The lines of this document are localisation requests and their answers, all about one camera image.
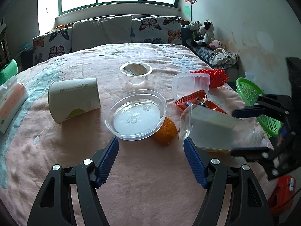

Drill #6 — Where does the clear plastic cup with label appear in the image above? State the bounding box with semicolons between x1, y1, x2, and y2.
179;104;267;153

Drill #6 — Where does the red foam fruit net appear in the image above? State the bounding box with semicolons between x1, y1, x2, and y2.
190;68;229;89

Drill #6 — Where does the clear round plastic bowl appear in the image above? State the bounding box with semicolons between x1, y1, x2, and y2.
104;89;167;141

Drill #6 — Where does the green plastic basket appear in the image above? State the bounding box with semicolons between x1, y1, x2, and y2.
236;77;283;139

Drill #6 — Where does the red object on floor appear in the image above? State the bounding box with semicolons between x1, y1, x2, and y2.
268;175;296;215

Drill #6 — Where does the crumpled beige cloth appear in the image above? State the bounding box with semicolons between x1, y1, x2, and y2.
211;47;239;65

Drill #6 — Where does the red snack bag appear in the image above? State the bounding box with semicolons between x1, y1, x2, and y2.
173;90;227;114

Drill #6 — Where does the pink plush toy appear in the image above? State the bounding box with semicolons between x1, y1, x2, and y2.
209;38;223;50

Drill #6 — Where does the striped grey mat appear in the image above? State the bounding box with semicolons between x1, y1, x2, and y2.
186;38;234;70

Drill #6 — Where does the clear rectangular plastic container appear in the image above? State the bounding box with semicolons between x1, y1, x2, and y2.
172;73;211;101

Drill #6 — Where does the cow plush toy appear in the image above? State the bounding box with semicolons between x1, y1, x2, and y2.
191;20;215;47

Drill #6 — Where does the white paper cup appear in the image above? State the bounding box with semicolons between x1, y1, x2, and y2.
48;78;101;124

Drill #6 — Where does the grey plush toy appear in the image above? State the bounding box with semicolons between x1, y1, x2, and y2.
185;21;201;32

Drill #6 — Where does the pink tissue pack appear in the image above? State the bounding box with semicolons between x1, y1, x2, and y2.
0;76;29;134

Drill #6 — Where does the pink quilted blanket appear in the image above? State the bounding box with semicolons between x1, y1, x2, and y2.
0;42;281;226

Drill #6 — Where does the butterfly cushion right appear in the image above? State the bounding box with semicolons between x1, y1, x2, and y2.
131;16;182;44

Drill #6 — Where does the butterfly cushion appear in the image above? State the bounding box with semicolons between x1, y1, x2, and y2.
33;27;73;65
131;16;182;44

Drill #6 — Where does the small clear plastic cup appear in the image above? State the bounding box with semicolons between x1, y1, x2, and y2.
119;62;153;85

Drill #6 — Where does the dark wooden shelf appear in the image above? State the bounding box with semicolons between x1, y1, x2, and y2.
0;19;10;69

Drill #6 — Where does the butterfly cushion left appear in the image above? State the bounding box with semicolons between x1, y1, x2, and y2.
33;27;73;65

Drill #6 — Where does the white sofa cushion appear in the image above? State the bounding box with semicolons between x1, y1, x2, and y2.
72;15;133;52

